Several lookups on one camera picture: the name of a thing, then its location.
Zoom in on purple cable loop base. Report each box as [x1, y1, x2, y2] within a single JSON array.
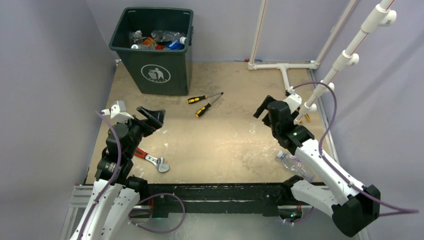
[[127, 193, 186, 234]]

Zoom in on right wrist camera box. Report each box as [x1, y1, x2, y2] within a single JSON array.
[[283, 86, 302, 112]]

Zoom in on yellow black tool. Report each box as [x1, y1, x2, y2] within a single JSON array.
[[297, 107, 311, 122]]

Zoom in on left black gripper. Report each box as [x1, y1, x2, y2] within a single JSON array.
[[119, 106, 165, 158]]

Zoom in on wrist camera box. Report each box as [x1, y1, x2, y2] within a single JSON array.
[[100, 100, 135, 123], [283, 86, 302, 112]]

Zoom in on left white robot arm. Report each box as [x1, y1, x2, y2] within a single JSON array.
[[71, 104, 166, 240]]

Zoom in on crushed clear bottle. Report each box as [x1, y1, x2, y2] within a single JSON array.
[[151, 30, 187, 45]]

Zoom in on black handled pliers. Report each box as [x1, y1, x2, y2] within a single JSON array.
[[187, 92, 224, 104]]

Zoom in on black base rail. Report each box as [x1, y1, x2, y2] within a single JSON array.
[[140, 181, 301, 218]]

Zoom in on dark green trash bin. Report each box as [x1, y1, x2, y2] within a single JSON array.
[[109, 7, 194, 96]]

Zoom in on large orange bottle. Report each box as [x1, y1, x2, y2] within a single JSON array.
[[141, 37, 158, 50]]

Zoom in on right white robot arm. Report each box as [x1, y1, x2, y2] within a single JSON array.
[[253, 93, 381, 237]]

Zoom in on white PVC pipe frame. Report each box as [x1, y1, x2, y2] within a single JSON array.
[[247, 0, 397, 124]]

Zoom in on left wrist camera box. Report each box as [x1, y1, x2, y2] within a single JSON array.
[[100, 100, 135, 123]]

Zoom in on red adjustable wrench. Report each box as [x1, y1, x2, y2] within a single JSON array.
[[134, 148, 170, 173]]

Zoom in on large clear bottle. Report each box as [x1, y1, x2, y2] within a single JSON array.
[[128, 30, 143, 45]]

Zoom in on purple label bottle near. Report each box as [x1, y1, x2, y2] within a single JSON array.
[[276, 151, 316, 183]]

